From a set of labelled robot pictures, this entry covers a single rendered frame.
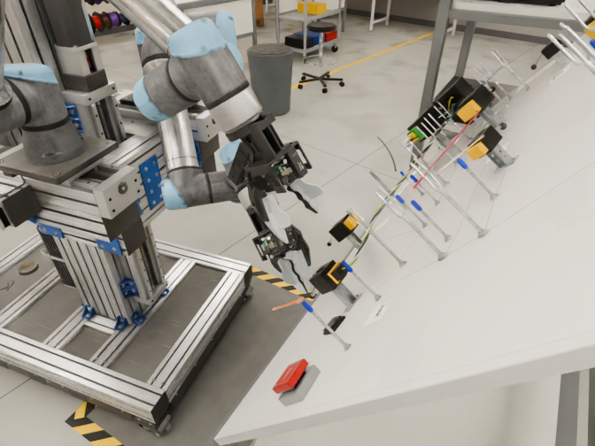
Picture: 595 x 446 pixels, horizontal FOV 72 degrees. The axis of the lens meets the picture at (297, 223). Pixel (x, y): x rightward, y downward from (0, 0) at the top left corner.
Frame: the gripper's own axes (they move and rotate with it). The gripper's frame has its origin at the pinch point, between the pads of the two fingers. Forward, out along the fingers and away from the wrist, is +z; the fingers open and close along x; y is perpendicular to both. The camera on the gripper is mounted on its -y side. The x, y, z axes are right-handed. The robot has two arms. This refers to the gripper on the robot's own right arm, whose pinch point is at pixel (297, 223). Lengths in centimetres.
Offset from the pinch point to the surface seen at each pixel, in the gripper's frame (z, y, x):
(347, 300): 17.6, 2.8, -1.3
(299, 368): 12.8, 9.4, -19.2
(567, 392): 69, 23, 24
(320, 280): 11.6, 0.5, -2.5
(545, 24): 7, 10, 102
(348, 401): 9.6, 23.4, -21.8
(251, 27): -51, -413, 362
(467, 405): 58, 9, 7
